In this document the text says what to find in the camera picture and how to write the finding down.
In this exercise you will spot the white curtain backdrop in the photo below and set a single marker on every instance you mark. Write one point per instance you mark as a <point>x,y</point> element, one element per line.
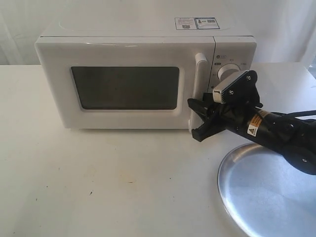
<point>284,30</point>

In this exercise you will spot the blue white warning sticker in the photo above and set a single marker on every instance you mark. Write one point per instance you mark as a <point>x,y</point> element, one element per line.
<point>196,23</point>

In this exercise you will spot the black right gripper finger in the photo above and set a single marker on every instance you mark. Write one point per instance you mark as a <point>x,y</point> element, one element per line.
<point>207,129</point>

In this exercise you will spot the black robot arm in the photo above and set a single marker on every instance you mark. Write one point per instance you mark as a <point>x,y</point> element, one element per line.
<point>290,135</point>

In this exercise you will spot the white microwave door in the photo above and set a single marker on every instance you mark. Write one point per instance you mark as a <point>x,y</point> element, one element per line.
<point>126,83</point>

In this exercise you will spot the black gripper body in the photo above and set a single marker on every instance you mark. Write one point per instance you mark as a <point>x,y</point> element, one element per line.
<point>240,99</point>

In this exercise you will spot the white microwave oven body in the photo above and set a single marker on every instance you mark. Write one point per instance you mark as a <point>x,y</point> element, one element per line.
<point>234,44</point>

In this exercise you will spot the round silver metal plate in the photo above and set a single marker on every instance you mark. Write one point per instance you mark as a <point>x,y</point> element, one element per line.
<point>265,195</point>

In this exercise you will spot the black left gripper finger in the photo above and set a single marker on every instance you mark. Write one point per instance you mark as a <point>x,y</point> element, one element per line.
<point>204,109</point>

